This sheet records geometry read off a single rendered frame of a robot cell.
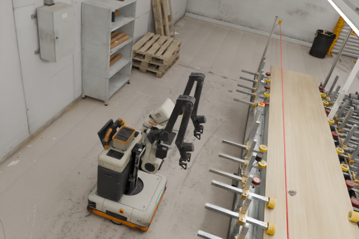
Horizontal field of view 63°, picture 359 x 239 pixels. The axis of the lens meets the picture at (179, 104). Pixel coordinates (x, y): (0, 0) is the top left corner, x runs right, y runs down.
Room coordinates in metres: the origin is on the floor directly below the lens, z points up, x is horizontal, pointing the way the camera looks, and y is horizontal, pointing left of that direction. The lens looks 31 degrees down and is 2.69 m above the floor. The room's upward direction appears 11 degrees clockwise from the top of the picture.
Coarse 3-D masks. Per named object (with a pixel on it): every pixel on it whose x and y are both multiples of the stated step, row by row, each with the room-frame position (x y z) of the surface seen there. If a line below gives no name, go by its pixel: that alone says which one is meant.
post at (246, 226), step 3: (243, 225) 1.26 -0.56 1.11; (246, 225) 1.24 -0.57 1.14; (243, 228) 1.24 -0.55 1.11; (246, 228) 1.24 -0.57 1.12; (240, 231) 1.27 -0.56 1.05; (243, 231) 1.24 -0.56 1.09; (246, 231) 1.23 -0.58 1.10; (240, 234) 1.24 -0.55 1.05; (243, 234) 1.24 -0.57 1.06; (240, 237) 1.24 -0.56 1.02; (243, 237) 1.23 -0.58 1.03
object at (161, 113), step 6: (162, 102) 2.14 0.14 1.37; (168, 102) 2.14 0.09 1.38; (156, 108) 2.09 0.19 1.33; (162, 108) 2.03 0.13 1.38; (168, 108) 2.08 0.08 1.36; (156, 114) 2.02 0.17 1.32; (162, 114) 2.01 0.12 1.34; (168, 114) 2.02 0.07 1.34; (156, 120) 2.02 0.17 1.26; (162, 120) 2.01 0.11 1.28
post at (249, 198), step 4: (248, 196) 1.49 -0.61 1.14; (248, 200) 1.48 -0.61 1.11; (244, 204) 1.48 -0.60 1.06; (248, 204) 1.48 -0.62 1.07; (244, 208) 1.48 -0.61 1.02; (244, 212) 1.48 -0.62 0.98; (236, 224) 1.48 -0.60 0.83; (236, 228) 1.48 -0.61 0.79; (232, 232) 1.49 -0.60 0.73; (236, 232) 1.48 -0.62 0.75
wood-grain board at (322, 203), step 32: (288, 96) 3.71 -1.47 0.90; (320, 96) 3.91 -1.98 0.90; (288, 128) 2.88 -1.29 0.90; (320, 128) 3.02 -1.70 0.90; (288, 160) 2.29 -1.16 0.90; (320, 160) 2.39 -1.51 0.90; (320, 192) 1.93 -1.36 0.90; (288, 224) 1.52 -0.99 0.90; (320, 224) 1.58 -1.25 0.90; (352, 224) 1.64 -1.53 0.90
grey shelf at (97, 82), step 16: (96, 0) 4.25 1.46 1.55; (112, 0) 4.42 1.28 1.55; (128, 0) 4.60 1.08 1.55; (96, 16) 3.97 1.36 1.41; (128, 16) 4.77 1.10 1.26; (96, 32) 3.97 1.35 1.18; (128, 32) 4.82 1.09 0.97; (96, 48) 3.97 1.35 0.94; (128, 48) 4.82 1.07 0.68; (96, 64) 3.96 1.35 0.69; (128, 64) 4.81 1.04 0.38; (96, 80) 3.96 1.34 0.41; (112, 80) 4.56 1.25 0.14; (128, 80) 4.81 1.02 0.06; (96, 96) 3.96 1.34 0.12
